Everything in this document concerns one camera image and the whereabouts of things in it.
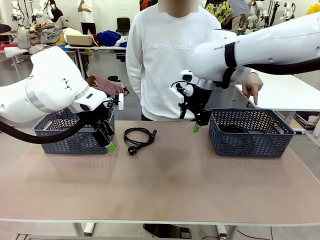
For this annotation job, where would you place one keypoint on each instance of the yellow garment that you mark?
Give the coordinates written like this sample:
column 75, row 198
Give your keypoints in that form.
column 315, row 10

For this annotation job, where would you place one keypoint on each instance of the person with face mask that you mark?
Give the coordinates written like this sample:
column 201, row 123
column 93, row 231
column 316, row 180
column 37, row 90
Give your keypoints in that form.
column 57, row 8

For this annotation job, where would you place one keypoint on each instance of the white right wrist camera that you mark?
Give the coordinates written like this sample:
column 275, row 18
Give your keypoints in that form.
column 176, row 93

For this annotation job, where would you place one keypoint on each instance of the person in red vest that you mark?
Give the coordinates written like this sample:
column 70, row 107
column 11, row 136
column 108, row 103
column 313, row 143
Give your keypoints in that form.
column 147, row 3

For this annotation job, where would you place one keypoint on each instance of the brown cardboard box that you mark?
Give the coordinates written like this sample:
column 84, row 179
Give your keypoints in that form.
column 80, row 40

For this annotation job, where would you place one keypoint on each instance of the white table with clothes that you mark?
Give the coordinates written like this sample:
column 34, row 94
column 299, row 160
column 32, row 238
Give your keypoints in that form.
column 15, row 51

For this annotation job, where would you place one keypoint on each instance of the black office chair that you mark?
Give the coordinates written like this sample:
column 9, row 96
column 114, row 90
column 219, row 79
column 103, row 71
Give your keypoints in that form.
column 123, row 25

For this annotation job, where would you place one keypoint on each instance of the red plaid cloth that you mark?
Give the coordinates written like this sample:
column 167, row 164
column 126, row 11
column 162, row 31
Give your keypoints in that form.
column 107, row 85

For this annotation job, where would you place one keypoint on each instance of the person in white t-shirt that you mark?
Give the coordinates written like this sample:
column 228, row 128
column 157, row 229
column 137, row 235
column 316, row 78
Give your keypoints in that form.
column 86, row 15

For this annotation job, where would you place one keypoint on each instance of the person left hand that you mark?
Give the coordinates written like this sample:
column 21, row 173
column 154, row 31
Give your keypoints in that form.
column 253, row 85

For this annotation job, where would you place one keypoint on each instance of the grey plastic lattice basket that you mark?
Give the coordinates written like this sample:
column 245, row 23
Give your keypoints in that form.
column 250, row 145
column 70, row 145

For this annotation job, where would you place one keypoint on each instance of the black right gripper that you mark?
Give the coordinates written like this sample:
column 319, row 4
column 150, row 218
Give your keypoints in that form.
column 200, row 98

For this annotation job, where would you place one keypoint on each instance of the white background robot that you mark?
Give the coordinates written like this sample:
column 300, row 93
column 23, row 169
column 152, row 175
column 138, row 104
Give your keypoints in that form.
column 255, row 11
column 41, row 7
column 287, row 11
column 16, row 10

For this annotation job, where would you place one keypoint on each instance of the person right forearm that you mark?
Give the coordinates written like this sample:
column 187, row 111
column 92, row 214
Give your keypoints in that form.
column 132, row 82

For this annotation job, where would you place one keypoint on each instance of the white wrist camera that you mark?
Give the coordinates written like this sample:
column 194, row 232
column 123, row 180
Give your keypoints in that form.
column 121, row 101
column 176, row 93

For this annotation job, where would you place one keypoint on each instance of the person in yellow patterned shirt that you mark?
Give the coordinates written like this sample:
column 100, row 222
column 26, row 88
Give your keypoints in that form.
column 220, row 10

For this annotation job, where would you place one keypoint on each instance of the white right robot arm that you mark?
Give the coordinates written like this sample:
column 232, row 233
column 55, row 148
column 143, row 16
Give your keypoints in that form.
column 275, row 42

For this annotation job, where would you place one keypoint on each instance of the blue cloth heap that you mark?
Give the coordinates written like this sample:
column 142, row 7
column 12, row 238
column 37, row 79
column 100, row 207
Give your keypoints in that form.
column 108, row 37

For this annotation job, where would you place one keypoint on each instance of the person in white sweatshirt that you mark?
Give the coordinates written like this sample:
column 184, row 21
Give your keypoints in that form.
column 155, row 75

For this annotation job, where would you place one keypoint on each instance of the empty white side table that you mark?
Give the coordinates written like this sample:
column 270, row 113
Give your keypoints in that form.
column 287, row 95

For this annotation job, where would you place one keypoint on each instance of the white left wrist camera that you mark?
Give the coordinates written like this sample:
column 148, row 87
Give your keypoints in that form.
column 121, row 101

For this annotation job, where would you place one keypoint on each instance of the person in grey shirt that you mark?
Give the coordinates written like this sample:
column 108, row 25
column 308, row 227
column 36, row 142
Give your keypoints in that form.
column 237, row 15

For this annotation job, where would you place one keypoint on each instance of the white table leg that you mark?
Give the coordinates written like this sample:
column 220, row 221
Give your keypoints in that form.
column 226, row 232
column 87, row 228

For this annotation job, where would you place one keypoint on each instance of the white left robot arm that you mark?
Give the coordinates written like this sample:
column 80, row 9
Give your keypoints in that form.
column 50, row 82

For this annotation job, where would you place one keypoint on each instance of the pile of mixed clothes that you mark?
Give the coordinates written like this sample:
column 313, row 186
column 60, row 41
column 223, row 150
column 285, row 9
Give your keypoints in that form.
column 50, row 32

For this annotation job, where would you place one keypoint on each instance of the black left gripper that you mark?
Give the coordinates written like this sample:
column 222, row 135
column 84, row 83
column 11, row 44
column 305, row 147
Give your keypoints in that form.
column 107, row 115

